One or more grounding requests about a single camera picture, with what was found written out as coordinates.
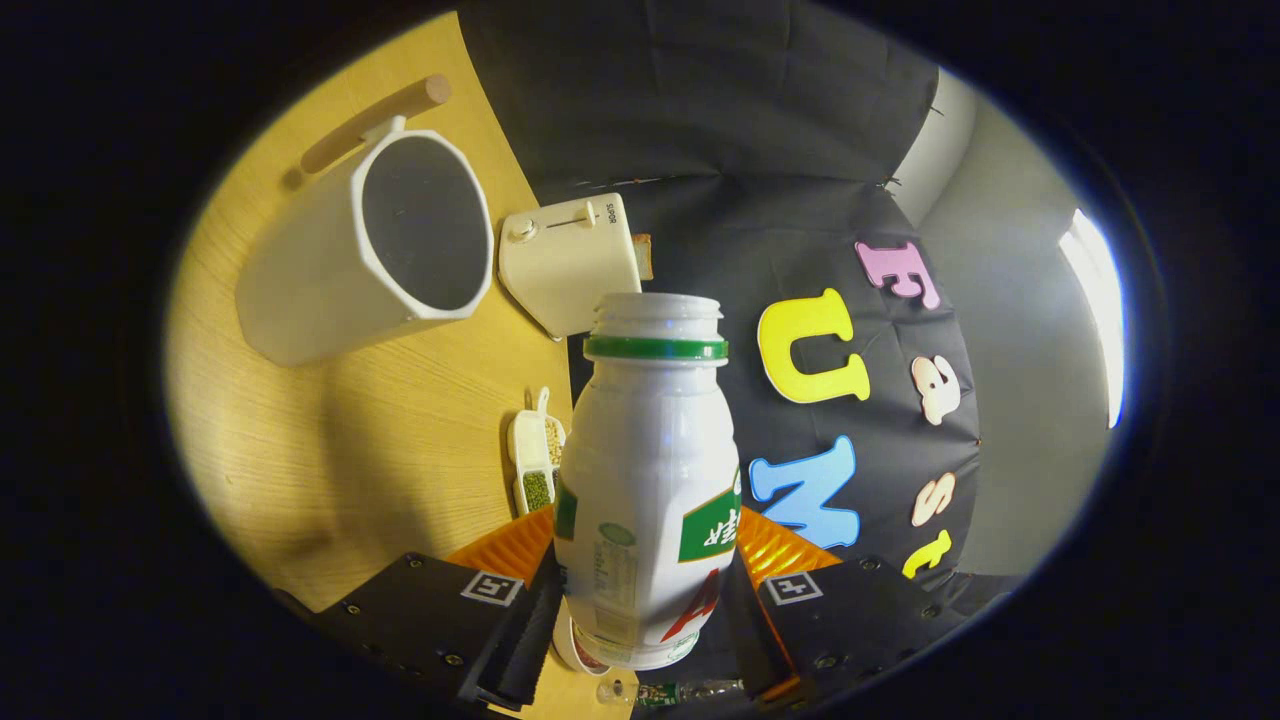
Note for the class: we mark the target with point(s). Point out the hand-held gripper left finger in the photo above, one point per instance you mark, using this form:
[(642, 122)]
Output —
[(430, 615)]

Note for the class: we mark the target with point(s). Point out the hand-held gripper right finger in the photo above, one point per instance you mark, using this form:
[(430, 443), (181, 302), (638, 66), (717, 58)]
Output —
[(860, 615)]

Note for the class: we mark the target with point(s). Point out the white juice bottle green label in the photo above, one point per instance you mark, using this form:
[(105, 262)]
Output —
[(650, 450)]

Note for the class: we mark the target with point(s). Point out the clear plastic water bottle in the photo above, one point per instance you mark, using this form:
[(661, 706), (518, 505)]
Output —
[(690, 690)]

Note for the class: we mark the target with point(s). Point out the white round plate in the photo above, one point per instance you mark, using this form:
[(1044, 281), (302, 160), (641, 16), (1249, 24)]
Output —
[(562, 645)]

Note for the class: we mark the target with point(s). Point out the reddish brown meat slice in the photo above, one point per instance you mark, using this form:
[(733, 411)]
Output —
[(590, 660)]

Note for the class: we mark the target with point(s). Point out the wooden table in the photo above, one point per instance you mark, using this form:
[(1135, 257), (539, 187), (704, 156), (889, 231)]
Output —
[(400, 450)]

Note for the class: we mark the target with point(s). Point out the white divided dish with beans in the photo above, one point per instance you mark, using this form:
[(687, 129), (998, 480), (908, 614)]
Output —
[(535, 460)]

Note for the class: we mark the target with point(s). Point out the cream toaster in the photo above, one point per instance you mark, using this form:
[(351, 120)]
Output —
[(570, 265)]

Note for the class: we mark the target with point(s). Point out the bread slice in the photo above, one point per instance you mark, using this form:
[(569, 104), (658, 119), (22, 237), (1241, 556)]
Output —
[(643, 257)]

